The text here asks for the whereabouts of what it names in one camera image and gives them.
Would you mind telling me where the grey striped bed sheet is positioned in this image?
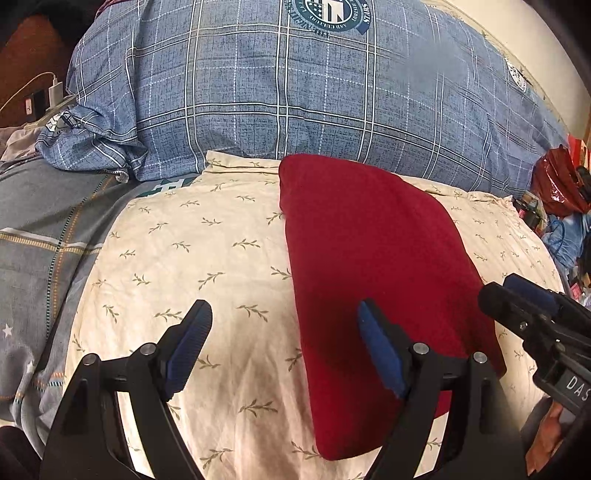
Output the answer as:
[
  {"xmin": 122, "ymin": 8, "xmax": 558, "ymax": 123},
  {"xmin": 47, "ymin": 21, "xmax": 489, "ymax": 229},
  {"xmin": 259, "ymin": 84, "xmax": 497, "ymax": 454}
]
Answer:
[{"xmin": 0, "ymin": 157, "xmax": 199, "ymax": 446}]

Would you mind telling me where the black device with red label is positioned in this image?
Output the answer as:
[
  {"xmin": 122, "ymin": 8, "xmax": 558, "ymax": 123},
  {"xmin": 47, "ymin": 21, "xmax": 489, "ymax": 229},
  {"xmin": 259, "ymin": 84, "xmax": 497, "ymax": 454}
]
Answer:
[{"xmin": 23, "ymin": 91, "xmax": 49, "ymax": 116}]

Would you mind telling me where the person's right hand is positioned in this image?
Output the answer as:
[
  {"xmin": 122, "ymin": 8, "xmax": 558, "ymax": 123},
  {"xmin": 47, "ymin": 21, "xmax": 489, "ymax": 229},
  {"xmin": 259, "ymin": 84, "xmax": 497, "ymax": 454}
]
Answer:
[{"xmin": 525, "ymin": 402, "xmax": 578, "ymax": 477}]

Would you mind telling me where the pinkish grey cloth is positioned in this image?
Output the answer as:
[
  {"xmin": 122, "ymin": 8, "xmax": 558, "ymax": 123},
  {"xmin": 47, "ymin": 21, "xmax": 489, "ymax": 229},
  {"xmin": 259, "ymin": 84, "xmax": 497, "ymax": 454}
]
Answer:
[{"xmin": 0, "ymin": 124, "xmax": 47, "ymax": 162}]

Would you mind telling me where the red plastic bag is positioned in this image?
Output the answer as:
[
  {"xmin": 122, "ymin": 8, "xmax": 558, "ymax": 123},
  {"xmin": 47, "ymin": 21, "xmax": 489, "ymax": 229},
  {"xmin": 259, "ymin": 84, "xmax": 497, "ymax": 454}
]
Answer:
[{"xmin": 531, "ymin": 144, "xmax": 591, "ymax": 219}]

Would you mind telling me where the white charging cable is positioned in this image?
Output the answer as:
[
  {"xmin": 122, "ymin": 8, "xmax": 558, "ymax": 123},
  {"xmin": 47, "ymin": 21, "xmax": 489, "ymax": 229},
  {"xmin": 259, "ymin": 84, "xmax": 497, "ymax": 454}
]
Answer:
[{"xmin": 0, "ymin": 71, "xmax": 57, "ymax": 115}]

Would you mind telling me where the light blue clothing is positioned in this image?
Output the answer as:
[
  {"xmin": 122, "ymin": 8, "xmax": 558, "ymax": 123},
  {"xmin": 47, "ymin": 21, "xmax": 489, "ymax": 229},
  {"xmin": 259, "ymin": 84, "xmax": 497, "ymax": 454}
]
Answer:
[{"xmin": 540, "ymin": 211, "xmax": 591, "ymax": 274}]

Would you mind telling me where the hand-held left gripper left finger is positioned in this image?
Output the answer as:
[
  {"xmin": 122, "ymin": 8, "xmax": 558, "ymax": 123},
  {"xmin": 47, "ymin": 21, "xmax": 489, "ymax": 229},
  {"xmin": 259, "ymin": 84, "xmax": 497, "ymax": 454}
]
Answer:
[{"xmin": 41, "ymin": 299, "xmax": 214, "ymax": 480}]

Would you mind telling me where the cream leaf-print pillow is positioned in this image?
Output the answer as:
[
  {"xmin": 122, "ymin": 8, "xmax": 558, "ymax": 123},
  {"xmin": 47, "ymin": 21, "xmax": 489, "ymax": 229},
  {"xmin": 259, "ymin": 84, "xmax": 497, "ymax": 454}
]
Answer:
[{"xmin": 69, "ymin": 150, "xmax": 571, "ymax": 480}]

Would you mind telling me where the crumpled blue plaid pillowcase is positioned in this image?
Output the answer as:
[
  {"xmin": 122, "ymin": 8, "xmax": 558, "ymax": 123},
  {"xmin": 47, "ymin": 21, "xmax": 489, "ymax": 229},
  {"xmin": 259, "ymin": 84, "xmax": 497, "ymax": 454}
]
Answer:
[{"xmin": 34, "ymin": 105, "xmax": 151, "ymax": 183}]

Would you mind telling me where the blue plaid quilt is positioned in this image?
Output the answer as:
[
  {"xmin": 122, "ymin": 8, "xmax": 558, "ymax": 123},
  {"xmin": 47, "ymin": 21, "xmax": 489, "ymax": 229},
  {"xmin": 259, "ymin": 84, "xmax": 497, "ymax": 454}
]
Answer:
[{"xmin": 67, "ymin": 0, "xmax": 571, "ymax": 199}]

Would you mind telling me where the white power strip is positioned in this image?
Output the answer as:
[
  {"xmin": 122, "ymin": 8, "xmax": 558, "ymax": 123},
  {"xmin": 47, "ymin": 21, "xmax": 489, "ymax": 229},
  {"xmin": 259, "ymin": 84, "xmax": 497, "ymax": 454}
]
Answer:
[{"xmin": 24, "ymin": 96, "xmax": 78, "ymax": 129}]

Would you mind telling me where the red knit sweater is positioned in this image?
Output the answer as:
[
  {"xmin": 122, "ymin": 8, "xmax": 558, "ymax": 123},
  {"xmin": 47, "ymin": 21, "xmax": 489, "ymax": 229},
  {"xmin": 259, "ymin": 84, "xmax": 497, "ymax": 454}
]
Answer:
[{"xmin": 278, "ymin": 154, "xmax": 508, "ymax": 461}]

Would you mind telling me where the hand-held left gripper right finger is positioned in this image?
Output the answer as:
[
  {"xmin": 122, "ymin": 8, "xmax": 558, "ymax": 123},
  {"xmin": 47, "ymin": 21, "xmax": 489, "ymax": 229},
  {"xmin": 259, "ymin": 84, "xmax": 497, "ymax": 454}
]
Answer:
[{"xmin": 358, "ymin": 299, "xmax": 527, "ymax": 480}]

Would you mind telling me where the brown wooden nightstand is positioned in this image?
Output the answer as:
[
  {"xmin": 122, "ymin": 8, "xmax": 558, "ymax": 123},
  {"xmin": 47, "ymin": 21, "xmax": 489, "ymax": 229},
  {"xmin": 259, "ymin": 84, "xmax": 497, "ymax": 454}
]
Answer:
[{"xmin": 0, "ymin": 14, "xmax": 86, "ymax": 130}]

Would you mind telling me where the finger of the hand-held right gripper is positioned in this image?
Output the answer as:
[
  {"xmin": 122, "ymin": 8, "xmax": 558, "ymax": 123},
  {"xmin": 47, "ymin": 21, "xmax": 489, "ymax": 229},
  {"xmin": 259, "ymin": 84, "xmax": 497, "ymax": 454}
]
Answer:
[
  {"xmin": 502, "ymin": 273, "xmax": 574, "ymax": 318},
  {"xmin": 478, "ymin": 282, "xmax": 551, "ymax": 341}
]

